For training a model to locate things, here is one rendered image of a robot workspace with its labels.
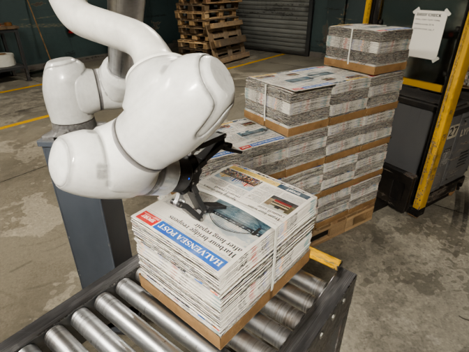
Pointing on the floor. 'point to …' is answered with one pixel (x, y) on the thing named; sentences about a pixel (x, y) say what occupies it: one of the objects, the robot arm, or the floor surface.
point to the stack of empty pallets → (197, 31)
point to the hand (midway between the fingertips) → (226, 178)
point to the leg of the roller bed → (333, 344)
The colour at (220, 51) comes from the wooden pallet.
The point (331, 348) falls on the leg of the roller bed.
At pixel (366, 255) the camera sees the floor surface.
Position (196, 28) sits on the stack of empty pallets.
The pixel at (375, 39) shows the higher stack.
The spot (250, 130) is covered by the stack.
